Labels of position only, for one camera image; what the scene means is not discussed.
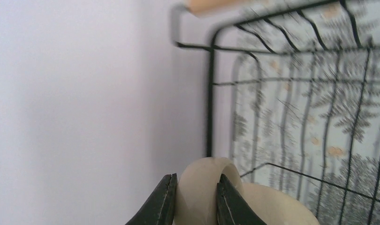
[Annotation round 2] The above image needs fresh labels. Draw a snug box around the black wire dish rack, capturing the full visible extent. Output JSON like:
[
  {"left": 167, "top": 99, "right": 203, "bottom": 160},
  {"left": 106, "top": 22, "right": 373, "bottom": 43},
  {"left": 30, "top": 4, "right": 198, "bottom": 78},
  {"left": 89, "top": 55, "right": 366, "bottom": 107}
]
[{"left": 170, "top": 0, "right": 380, "bottom": 225}]

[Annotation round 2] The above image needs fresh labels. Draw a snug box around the beige floral mug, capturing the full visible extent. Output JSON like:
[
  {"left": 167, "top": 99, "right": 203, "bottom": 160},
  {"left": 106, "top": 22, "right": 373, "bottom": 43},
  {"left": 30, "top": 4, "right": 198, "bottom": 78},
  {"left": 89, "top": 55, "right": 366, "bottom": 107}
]
[{"left": 174, "top": 157, "right": 319, "bottom": 225}]

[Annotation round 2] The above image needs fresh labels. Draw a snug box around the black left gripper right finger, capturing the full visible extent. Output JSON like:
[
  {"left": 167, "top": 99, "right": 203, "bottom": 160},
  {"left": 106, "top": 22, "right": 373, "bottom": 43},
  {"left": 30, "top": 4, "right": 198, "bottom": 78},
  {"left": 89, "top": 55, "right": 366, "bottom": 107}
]
[{"left": 216, "top": 174, "right": 266, "bottom": 225}]

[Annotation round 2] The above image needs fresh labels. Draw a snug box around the floral patterned table mat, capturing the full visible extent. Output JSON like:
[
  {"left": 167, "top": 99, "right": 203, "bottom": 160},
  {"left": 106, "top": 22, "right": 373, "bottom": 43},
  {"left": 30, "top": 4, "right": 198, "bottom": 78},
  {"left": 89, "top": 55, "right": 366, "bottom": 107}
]
[{"left": 230, "top": 0, "right": 380, "bottom": 225}]

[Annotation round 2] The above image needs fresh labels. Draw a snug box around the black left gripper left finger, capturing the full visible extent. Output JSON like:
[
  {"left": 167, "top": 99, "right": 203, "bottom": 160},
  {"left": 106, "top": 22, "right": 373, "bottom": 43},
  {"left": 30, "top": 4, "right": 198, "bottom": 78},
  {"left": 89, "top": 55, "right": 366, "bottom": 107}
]
[{"left": 126, "top": 173, "right": 178, "bottom": 225}]

